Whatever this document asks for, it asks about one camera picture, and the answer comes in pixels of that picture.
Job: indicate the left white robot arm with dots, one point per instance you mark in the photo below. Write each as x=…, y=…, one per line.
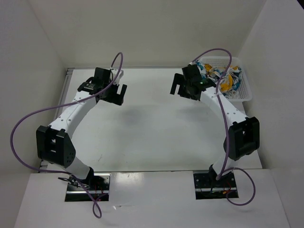
x=54, y=143

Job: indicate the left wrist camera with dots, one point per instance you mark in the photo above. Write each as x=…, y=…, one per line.
x=115, y=72

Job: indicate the white perforated plastic basket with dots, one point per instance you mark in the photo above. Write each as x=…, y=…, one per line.
x=244, y=89

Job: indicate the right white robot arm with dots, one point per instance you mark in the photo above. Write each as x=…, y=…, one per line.
x=242, y=133

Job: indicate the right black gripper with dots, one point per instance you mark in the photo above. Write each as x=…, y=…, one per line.
x=178, y=79

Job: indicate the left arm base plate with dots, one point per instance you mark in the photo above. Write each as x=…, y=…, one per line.
x=99, y=191

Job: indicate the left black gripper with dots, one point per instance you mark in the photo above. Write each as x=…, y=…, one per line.
x=117, y=99

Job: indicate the colourful printed shorts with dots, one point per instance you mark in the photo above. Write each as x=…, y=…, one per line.
x=230, y=82

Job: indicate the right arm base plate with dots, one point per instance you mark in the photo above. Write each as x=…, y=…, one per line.
x=205, y=189

